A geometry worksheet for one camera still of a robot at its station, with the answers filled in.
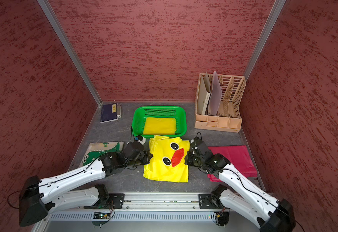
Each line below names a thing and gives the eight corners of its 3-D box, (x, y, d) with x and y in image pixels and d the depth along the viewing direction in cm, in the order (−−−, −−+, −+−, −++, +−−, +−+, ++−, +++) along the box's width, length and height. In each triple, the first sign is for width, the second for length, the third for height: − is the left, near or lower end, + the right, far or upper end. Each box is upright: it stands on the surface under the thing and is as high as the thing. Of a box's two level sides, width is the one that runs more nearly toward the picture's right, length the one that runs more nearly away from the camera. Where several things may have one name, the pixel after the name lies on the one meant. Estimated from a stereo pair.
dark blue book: (101, 123, 110) (100, 121, 108) (102, 106, 121) (101, 105, 119) (117, 120, 112) (116, 118, 110) (117, 104, 123) (116, 102, 121)
